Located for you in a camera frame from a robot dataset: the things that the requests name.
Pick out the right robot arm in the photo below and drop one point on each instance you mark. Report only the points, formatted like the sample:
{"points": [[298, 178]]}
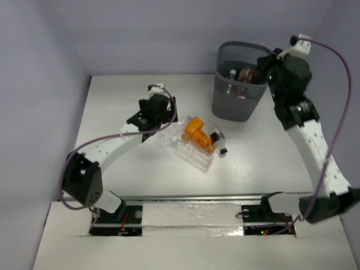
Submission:
{"points": [[333, 195]]}

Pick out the orange bottle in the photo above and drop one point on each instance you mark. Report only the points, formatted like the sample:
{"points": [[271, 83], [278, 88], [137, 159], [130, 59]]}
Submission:
{"points": [[193, 129]]}

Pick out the long clear bottle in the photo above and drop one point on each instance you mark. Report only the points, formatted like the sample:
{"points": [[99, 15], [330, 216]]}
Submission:
{"points": [[191, 154]]}

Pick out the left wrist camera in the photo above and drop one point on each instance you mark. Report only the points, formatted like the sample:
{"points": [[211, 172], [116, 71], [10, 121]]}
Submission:
{"points": [[156, 89]]}

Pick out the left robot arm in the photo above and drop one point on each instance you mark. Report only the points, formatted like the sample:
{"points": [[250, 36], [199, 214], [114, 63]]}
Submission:
{"points": [[81, 175]]}

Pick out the black label clear bottle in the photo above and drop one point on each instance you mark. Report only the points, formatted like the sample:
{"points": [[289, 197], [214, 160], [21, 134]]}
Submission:
{"points": [[218, 139]]}

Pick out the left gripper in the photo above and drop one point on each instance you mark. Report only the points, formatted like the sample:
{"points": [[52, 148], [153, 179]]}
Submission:
{"points": [[172, 104]]}

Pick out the metal rail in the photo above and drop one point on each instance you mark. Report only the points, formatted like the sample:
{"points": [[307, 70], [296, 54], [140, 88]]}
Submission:
{"points": [[254, 196]]}

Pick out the red cap clear bottle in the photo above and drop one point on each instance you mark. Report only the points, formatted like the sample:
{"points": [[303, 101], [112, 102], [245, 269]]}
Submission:
{"points": [[248, 75]]}

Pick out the orange bottle fruit label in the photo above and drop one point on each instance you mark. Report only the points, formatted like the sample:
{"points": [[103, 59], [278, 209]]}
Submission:
{"points": [[201, 140]]}

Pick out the grey mesh waste bin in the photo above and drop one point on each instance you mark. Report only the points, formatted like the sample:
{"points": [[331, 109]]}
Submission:
{"points": [[233, 100]]}

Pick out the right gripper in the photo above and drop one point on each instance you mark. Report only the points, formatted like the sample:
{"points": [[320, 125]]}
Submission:
{"points": [[265, 61]]}

